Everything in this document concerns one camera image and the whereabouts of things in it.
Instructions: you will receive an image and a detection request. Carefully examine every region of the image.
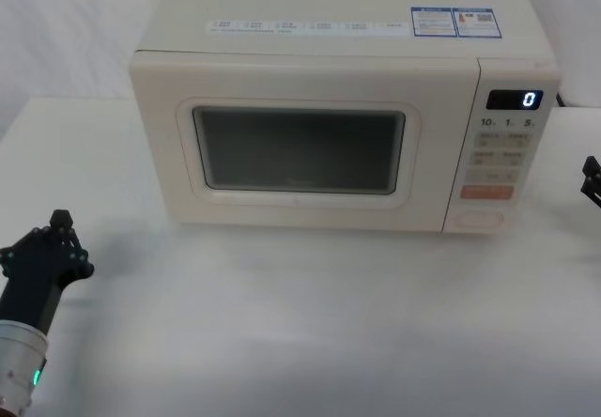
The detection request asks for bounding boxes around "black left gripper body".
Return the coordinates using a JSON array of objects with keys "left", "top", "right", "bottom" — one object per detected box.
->
[{"left": 0, "top": 246, "right": 80, "bottom": 338}]

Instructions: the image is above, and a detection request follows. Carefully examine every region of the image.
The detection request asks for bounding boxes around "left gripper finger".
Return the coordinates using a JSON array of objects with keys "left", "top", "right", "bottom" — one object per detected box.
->
[
  {"left": 0, "top": 208, "right": 64, "bottom": 275},
  {"left": 61, "top": 208, "right": 95, "bottom": 282}
]

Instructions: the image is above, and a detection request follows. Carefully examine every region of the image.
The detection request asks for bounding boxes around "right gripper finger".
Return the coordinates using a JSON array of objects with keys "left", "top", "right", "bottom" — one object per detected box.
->
[{"left": 580, "top": 155, "right": 601, "bottom": 208}]

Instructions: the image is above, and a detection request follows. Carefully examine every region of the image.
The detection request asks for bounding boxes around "blue bordered label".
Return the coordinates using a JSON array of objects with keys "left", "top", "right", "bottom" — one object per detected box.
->
[{"left": 410, "top": 6, "right": 501, "bottom": 40}]

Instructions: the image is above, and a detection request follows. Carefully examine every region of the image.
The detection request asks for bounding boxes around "white table cloth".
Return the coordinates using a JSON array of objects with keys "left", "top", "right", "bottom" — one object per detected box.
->
[{"left": 0, "top": 99, "right": 601, "bottom": 417}]

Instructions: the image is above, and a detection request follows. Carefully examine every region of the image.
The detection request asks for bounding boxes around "cream microwave oven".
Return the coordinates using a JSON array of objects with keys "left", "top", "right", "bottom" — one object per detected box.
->
[{"left": 128, "top": 0, "right": 563, "bottom": 237}]

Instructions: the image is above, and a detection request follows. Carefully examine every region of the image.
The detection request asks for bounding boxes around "long white label strip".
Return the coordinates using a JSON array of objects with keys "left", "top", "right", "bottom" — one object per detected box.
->
[{"left": 208, "top": 18, "right": 410, "bottom": 39}]

